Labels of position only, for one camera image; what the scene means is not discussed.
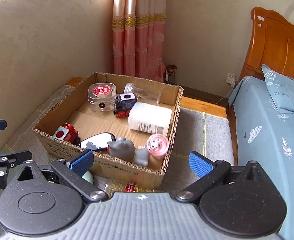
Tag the wooden bed headboard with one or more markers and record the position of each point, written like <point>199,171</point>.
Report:
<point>272,44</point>

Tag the brown cardboard box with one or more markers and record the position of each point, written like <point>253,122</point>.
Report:
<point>89,123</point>

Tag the black correction tape dispenser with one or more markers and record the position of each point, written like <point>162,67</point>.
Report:
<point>98,142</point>

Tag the black toy train engine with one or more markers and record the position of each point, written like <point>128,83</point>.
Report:
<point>123,104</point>

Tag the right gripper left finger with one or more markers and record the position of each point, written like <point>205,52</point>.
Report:
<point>70,174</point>

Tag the white wall charger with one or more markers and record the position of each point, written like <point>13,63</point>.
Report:
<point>231,79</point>

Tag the clutter behind curtain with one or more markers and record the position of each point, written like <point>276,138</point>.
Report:
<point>170,74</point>

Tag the clear bottle golden capsules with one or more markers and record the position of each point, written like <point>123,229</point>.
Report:
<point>113,186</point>

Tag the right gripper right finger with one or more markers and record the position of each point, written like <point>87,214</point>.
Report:
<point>209,173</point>

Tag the pink curtain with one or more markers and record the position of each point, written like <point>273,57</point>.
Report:
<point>138,38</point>

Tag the blue bed sheet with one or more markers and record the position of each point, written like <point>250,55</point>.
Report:
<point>266,135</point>

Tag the clear box red lid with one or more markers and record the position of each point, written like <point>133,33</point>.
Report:
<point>101,97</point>

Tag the pink glitter panda bottle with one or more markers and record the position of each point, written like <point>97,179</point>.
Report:
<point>157,145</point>

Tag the mint green oval case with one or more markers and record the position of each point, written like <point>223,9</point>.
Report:
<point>88,177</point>

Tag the white plastic bottle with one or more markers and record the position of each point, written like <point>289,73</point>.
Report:
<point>149,118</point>

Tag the clear plastic jar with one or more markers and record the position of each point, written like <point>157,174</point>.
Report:
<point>146,94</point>

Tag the blue flower pillow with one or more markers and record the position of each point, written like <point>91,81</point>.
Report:
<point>280,88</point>

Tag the red toy train block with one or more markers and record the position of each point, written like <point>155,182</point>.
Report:
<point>67,133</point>

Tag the grey bulldog toy figure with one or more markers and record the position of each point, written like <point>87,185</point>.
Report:
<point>125,149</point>

